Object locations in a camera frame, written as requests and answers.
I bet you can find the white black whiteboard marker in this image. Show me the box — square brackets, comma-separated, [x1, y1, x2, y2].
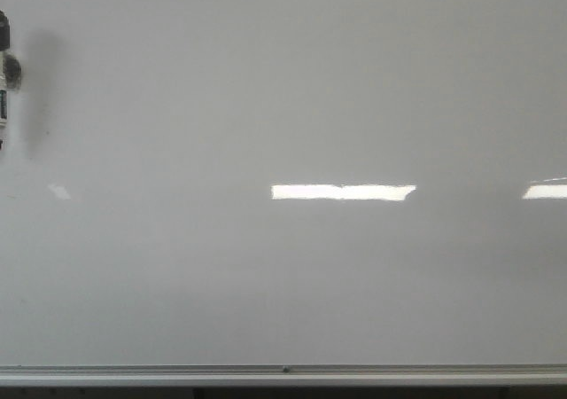
[1, 12, 22, 148]

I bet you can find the white whiteboard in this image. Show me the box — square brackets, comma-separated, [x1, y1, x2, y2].
[1, 0, 566, 387]

